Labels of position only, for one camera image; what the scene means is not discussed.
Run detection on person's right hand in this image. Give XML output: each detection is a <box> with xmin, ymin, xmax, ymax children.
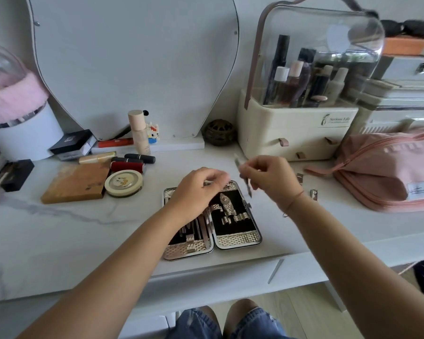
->
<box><xmin>238</xmin><ymin>155</ymin><xmax>305</xmax><ymax>209</ymax></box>

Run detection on person's left hand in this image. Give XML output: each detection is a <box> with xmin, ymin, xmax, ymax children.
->
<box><xmin>167</xmin><ymin>167</ymin><xmax>231</xmax><ymax>224</ymax></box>

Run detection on slim metal nail file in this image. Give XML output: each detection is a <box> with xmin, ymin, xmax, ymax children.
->
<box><xmin>234</xmin><ymin>154</ymin><xmax>252</xmax><ymax>198</ymax></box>

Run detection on person's right forearm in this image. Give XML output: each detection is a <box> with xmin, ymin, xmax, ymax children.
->
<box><xmin>286</xmin><ymin>191</ymin><xmax>424</xmax><ymax>339</ymax></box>

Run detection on person's left forearm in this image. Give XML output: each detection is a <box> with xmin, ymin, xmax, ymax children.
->
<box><xmin>17</xmin><ymin>203</ymin><xmax>199</xmax><ymax>339</ymax></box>

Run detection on dark brown incense burner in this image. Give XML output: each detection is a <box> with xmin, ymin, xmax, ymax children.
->
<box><xmin>202</xmin><ymin>119</ymin><xmax>237</xmax><ymax>147</ymax></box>

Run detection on open black manicure kit case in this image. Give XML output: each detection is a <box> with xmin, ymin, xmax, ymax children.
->
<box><xmin>162</xmin><ymin>180</ymin><xmax>263</xmax><ymax>261</ymax></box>

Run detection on metal cuticle tool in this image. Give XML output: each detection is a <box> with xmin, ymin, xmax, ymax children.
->
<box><xmin>201</xmin><ymin>214</ymin><xmax>213</xmax><ymax>250</ymax></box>

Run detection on cream organizer with clear lid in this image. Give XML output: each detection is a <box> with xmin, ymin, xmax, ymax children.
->
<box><xmin>237</xmin><ymin>0</ymin><xmax>386</xmax><ymax>162</ymax></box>

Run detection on small block toy figure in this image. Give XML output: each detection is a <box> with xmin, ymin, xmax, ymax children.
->
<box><xmin>147</xmin><ymin>122</ymin><xmax>160</xmax><ymax>145</ymax></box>

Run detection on beige foundation bottle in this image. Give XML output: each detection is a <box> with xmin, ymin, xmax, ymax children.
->
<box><xmin>128</xmin><ymin>109</ymin><xmax>151</xmax><ymax>156</ymax></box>

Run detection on red cosmetic tube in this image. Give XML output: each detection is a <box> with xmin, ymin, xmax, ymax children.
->
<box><xmin>110</xmin><ymin>161</ymin><xmax>146</xmax><ymax>175</ymax></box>

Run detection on round cream tin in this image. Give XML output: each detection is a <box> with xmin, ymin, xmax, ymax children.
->
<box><xmin>104</xmin><ymin>169</ymin><xmax>143</xmax><ymax>198</ymax></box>

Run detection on white capped cosmetic bottle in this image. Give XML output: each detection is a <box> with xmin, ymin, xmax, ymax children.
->
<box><xmin>273</xmin><ymin>66</ymin><xmax>290</xmax><ymax>103</ymax></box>

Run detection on pink capped cosmetic bottle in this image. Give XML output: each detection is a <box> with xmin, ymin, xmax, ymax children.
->
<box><xmin>284</xmin><ymin>61</ymin><xmax>305</xmax><ymax>107</ymax></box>

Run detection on black ball topped pen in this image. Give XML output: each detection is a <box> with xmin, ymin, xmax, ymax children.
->
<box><xmin>112</xmin><ymin>110</ymin><xmax>150</xmax><ymax>140</ymax></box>

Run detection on red orange lipstick box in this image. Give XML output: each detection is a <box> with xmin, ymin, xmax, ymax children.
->
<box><xmin>98</xmin><ymin>138</ymin><xmax>134</xmax><ymax>149</ymax></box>

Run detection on tall black mascara tube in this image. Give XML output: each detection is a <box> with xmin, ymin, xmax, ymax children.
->
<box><xmin>264</xmin><ymin>34</ymin><xmax>290</xmax><ymax>105</ymax></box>

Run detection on dark cosmetic bottle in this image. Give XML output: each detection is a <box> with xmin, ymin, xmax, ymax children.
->
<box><xmin>296</xmin><ymin>48</ymin><xmax>317</xmax><ymax>107</ymax></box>

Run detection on beige cosmetic tube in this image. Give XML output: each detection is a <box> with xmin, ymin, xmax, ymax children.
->
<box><xmin>324</xmin><ymin>68</ymin><xmax>350</xmax><ymax>105</ymax></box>

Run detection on gold lipstick tube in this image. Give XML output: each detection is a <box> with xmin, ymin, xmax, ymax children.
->
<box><xmin>78</xmin><ymin>151</ymin><xmax>117</xmax><ymax>165</ymax></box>

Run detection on pink fabric cosmetic bag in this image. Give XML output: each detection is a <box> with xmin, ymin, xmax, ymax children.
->
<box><xmin>305</xmin><ymin>126</ymin><xmax>424</xmax><ymax>213</ymax></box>

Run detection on brown makeup palette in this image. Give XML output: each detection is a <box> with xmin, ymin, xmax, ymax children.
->
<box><xmin>41</xmin><ymin>162</ymin><xmax>111</xmax><ymax>205</ymax></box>

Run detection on large curved vanity mirror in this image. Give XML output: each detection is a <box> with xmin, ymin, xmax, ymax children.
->
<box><xmin>24</xmin><ymin>0</ymin><xmax>240</xmax><ymax>141</ymax></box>

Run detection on black cosmetic box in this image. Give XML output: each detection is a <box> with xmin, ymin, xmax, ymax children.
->
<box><xmin>49</xmin><ymin>129</ymin><xmax>97</xmax><ymax>161</ymax></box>

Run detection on blue denim shorts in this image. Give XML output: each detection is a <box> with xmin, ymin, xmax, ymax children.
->
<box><xmin>165</xmin><ymin>306</ymin><xmax>294</xmax><ymax>339</ymax></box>

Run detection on white drawer chest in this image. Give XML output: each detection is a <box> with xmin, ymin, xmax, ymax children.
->
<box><xmin>346</xmin><ymin>54</ymin><xmax>424</xmax><ymax>135</ymax></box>

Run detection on small black rectangular box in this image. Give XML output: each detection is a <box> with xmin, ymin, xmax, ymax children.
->
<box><xmin>0</xmin><ymin>159</ymin><xmax>35</xmax><ymax>193</ymax></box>

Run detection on white bucket with pink dome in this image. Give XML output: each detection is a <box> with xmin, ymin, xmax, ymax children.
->
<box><xmin>0</xmin><ymin>41</ymin><xmax>64</xmax><ymax>162</ymax></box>

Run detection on red string bracelet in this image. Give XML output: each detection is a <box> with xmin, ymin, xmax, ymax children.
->
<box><xmin>282</xmin><ymin>190</ymin><xmax>305</xmax><ymax>218</ymax></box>

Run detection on metal drawer handle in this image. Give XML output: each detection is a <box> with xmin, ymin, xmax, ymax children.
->
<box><xmin>267</xmin><ymin>258</ymin><xmax>285</xmax><ymax>285</ymax></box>

